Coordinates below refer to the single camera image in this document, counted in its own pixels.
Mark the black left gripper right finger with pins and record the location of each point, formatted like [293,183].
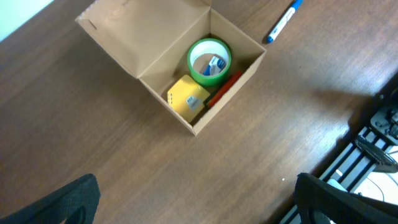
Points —
[319,202]

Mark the green tape roll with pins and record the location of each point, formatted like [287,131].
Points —
[200,53]

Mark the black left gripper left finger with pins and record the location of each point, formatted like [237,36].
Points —
[75,202]

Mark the blue white board marker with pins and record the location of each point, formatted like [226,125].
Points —
[275,31]

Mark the yellow spiral notepad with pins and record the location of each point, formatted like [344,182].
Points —
[186,97]

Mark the orange stapler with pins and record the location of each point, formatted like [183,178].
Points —
[220,91]

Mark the white blue staples box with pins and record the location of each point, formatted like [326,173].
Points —
[214,67]

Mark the brown cardboard box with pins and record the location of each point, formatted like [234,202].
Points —
[150,40]

